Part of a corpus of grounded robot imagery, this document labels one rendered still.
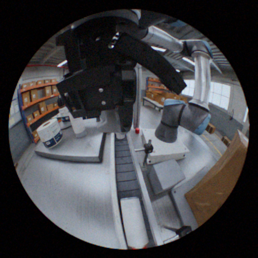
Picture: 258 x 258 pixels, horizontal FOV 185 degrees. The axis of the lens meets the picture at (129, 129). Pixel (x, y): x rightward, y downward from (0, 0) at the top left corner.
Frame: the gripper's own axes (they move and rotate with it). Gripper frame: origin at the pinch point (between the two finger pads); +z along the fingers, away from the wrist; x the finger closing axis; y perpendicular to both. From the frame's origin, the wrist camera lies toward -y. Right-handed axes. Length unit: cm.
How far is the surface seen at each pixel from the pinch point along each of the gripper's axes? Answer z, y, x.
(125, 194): 11.4, 2.6, 17.1
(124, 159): 17.5, 1.1, 3.6
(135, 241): 0.4, 1.9, 29.1
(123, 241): 1.6, 4.9, 30.1
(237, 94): -103, -535, -57
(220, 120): 96, -538, -57
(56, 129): 14, 47, -16
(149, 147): 8.6, -7.6, 2.4
